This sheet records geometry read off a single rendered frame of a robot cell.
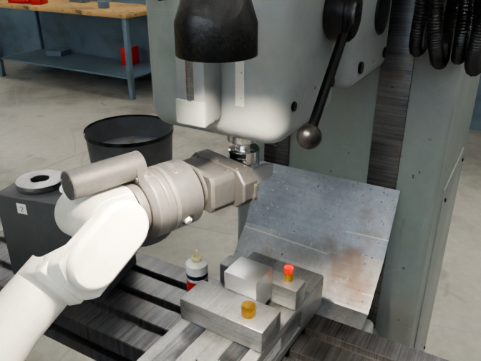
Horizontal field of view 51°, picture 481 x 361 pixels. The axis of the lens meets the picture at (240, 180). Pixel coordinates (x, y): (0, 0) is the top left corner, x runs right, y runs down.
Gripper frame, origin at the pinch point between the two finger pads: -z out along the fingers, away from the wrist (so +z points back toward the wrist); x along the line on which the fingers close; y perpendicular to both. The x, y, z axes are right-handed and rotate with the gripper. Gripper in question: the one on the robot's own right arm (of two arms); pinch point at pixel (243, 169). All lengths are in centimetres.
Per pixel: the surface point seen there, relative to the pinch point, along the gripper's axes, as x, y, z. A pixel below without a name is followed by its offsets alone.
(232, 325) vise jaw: -5.6, 21.5, 7.0
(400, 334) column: -9, 51, -42
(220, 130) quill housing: -4.0, -8.7, 7.8
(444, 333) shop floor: 15, 121, -136
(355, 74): -7.9, -13.2, -14.3
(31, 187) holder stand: 39.7, 11.9, 16.9
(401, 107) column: -2.2, -2.4, -39.1
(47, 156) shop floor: 323, 122, -96
